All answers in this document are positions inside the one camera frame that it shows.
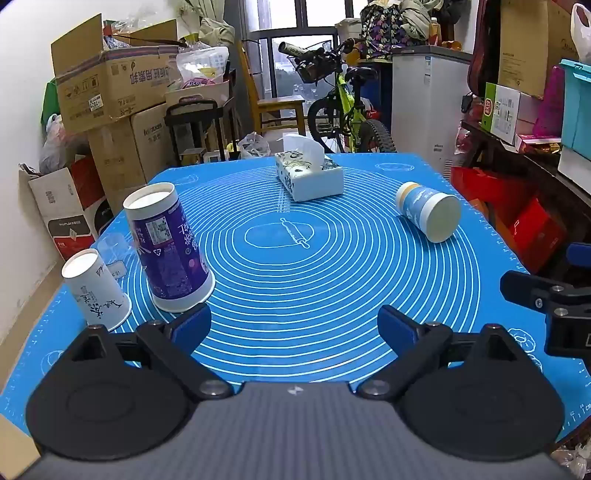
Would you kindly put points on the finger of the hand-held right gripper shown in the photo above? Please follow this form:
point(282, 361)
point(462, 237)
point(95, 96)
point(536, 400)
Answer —
point(581, 256)
point(531, 288)

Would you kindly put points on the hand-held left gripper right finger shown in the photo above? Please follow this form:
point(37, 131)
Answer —
point(395, 330)

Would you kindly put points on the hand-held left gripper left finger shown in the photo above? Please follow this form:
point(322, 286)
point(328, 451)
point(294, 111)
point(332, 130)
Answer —
point(194, 325)

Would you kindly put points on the blue and white paper cup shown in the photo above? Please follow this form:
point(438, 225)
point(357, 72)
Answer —
point(425, 207)

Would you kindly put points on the purple paper cup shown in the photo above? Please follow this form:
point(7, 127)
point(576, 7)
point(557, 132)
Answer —
point(168, 249)

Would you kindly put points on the white ink-print paper cup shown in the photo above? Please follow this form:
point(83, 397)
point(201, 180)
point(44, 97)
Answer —
point(97, 290)

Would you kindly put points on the red gift box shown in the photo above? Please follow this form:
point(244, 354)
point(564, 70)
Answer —
point(531, 226)

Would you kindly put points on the dark wooden shelf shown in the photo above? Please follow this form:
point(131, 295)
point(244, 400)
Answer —
point(545, 175)

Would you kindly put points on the blue silicone baking mat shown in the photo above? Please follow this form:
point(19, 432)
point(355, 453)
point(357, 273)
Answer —
point(295, 286)

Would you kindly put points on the teal plastic storage bin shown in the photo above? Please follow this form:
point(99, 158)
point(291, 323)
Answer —
point(577, 110)

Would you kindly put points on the pink bag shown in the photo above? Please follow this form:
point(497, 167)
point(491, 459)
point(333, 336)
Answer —
point(551, 101)

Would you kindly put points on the green and white box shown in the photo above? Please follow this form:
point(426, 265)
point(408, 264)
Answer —
point(503, 113)

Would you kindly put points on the white patterned tissue box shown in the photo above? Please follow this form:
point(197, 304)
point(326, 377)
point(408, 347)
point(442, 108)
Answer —
point(309, 180)

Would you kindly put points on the red and white cardboard box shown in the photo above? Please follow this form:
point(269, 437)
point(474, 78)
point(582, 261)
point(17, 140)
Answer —
point(64, 207)

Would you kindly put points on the brown cardboard box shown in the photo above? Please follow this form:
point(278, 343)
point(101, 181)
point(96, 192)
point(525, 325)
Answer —
point(134, 147)

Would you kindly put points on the clear plastic bag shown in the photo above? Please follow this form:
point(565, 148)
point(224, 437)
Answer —
point(251, 145)

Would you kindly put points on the white chest freezer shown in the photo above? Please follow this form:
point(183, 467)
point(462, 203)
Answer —
point(425, 106)

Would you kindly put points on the flat cardboard sheet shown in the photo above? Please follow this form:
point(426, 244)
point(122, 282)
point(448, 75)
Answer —
point(16, 450)

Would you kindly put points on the green and black bicycle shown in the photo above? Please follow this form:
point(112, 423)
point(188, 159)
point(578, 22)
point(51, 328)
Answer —
point(351, 115)

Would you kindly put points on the tall cardboard box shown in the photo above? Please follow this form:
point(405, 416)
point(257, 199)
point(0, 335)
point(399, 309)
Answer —
point(531, 41)

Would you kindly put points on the crumpled grey plastic bag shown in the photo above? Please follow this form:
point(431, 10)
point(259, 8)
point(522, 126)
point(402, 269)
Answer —
point(60, 147)

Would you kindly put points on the white plastic bag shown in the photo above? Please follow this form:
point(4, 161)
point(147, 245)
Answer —
point(582, 27)

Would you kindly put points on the dark red instrument bag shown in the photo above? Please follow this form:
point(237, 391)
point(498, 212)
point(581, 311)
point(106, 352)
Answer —
point(482, 46)

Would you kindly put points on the wooden chair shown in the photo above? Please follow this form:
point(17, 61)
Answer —
point(277, 108)

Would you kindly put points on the large open cardboard box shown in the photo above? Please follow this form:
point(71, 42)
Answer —
point(111, 83)

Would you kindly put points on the snack packet bag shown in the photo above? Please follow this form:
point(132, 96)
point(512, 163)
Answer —
point(203, 64)

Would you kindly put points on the green bag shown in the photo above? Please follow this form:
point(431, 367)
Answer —
point(50, 101)

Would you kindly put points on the orange drink bottle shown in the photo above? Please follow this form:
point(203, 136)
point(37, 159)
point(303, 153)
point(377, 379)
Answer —
point(434, 32)

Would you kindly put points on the floral fabric bag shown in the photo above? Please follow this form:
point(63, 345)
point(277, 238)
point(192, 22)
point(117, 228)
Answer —
point(388, 27)

